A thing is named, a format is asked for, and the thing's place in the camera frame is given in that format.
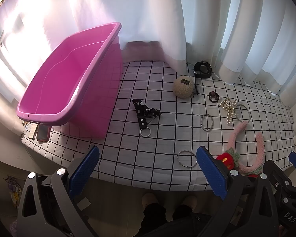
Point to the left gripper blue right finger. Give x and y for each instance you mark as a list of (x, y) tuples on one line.
[(214, 172)]

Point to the white black grid bedsheet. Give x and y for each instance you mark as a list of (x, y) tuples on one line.
[(151, 162)]

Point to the white curtain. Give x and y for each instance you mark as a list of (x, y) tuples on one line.
[(251, 39)]

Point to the silver bangle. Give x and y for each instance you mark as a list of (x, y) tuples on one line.
[(242, 113), (206, 122), (187, 159)]

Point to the beige fuzzy ball keychain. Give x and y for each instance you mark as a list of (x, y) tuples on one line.
[(183, 87)]

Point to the pearl gold hair claw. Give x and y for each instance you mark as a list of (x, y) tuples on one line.
[(229, 106)]

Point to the pink fuzzy strawberry headband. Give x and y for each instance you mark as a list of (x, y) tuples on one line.
[(246, 158)]

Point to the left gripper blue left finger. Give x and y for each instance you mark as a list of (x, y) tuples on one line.
[(81, 169)]

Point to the black digital wristwatch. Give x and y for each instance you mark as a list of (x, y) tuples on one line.
[(202, 70)]

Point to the smartphone in red case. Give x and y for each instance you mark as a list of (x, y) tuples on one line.
[(43, 133)]

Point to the black strap keychain with ring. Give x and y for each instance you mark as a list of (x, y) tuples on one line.
[(143, 113)]

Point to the pink plastic tub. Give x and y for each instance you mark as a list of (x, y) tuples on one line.
[(77, 85)]

